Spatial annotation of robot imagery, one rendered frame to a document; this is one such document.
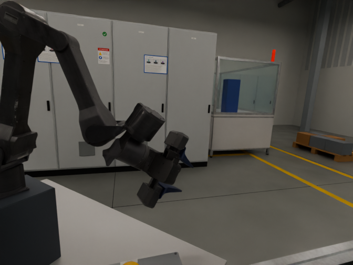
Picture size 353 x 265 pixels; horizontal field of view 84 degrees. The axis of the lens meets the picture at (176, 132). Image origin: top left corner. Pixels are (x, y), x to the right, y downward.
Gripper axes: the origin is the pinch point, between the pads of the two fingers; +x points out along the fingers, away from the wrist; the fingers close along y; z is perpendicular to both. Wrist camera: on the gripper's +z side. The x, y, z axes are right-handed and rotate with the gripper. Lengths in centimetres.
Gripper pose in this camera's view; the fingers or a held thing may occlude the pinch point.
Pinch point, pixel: (177, 174)
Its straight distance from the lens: 51.7
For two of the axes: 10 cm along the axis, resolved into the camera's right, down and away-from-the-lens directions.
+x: 7.3, 4.6, 5.0
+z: 5.1, 1.2, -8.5
